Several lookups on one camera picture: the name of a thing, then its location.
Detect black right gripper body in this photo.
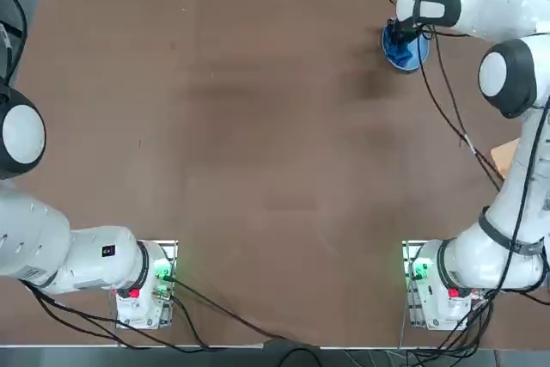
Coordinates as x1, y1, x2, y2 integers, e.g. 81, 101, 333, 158
387, 16, 425, 47

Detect blue cloth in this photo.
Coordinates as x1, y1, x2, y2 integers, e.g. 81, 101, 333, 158
384, 29, 416, 65

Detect light blue plastic plate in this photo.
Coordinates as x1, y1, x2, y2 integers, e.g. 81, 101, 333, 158
381, 25, 431, 74

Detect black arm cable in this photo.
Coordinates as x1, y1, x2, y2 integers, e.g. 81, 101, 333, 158
429, 29, 506, 181
417, 57, 503, 192
16, 278, 124, 326
0, 0, 29, 87

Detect black base cable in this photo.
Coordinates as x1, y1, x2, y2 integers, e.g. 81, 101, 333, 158
165, 275, 323, 349

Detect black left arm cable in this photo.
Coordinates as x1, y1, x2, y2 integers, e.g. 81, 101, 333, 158
16, 278, 124, 326
0, 0, 29, 87

